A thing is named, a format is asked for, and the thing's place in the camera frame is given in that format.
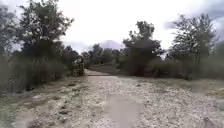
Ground row of distant trees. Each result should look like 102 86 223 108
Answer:
63 43 124 68

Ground dark bushy tree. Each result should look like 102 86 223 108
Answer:
120 20 165 77

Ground pale gravel path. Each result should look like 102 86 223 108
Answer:
13 68 224 128

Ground row of bushes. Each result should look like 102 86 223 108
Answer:
146 54 224 81

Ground tall dry bushes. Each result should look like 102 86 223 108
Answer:
0 54 68 94

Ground large dark tree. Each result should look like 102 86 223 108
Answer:
13 0 75 91

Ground patchy grass with gravel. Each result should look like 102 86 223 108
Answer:
0 75 91 128

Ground thin leafy tree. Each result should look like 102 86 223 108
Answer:
166 13 221 68

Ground dry grass strip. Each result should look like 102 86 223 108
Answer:
133 75 224 101

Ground robot's own part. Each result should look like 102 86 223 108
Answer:
201 116 218 128

